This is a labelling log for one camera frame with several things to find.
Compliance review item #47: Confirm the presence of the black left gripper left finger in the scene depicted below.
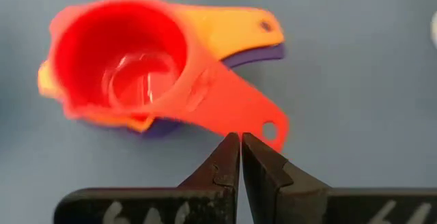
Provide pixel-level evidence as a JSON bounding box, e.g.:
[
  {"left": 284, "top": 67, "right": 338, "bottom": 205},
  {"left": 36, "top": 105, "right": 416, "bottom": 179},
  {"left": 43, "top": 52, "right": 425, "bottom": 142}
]
[{"left": 54, "top": 132, "right": 241, "bottom": 224}]

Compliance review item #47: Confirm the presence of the orange measuring cup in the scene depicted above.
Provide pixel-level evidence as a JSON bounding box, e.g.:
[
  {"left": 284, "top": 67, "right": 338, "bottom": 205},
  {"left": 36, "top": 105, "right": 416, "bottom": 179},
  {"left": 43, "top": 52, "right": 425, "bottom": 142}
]
[{"left": 37, "top": 3, "right": 286, "bottom": 133}]

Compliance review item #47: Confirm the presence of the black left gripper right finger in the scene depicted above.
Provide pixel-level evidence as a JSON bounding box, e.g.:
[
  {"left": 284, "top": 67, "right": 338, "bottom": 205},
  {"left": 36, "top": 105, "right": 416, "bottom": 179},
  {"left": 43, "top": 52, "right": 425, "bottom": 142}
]
[{"left": 241, "top": 132, "right": 437, "bottom": 224}]

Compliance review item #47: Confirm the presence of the red measuring cup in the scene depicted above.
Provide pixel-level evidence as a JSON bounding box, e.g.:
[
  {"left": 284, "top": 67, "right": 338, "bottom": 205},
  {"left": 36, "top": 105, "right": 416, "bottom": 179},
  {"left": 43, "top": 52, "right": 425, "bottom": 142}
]
[{"left": 47, "top": 0, "right": 290, "bottom": 153}]

